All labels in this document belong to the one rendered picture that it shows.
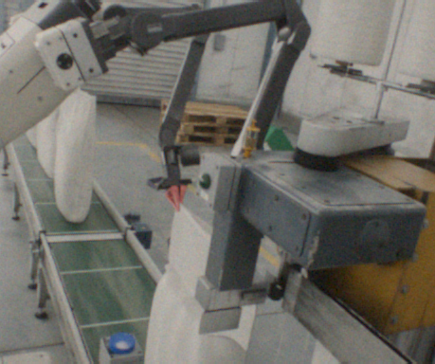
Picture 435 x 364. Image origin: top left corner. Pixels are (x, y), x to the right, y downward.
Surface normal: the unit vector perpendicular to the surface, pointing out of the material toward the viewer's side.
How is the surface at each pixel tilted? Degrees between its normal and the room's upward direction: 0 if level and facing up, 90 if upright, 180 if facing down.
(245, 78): 90
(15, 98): 115
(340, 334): 90
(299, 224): 90
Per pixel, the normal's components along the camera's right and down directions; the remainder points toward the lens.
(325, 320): -0.88, 0.00
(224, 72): 0.44, 0.33
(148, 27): 0.33, 0.08
